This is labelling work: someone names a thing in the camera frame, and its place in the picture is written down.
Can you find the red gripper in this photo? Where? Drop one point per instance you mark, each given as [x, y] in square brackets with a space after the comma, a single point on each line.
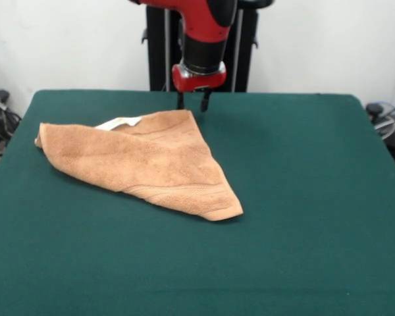
[197, 82]

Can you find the tan terry towel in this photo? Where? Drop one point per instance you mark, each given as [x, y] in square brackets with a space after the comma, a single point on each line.
[145, 164]

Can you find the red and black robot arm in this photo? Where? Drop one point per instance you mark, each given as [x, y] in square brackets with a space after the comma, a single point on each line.
[204, 33]

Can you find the dark green table cloth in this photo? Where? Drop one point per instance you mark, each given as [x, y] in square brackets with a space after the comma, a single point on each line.
[283, 230]

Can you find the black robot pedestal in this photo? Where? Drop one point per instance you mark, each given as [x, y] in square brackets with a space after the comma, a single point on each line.
[158, 46]

